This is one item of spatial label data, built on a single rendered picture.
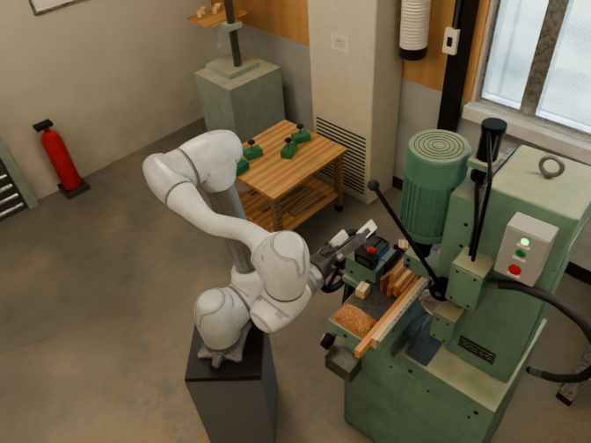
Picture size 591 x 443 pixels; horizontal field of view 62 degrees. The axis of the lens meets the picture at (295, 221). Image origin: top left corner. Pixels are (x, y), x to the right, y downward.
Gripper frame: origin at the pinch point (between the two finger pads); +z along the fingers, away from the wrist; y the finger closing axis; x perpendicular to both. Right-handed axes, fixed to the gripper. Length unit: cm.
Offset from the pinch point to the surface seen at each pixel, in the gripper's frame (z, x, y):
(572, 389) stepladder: 75, -135, -33
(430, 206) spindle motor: 16.7, -6.1, 13.1
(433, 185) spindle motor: 16.2, -0.4, 18.8
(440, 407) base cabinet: 2, -72, -22
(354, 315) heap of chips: -2.6, -27.3, -24.4
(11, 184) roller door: -18, 127, -283
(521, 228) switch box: 7.9, -15.6, 41.4
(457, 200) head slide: 17.2, -7.4, 22.0
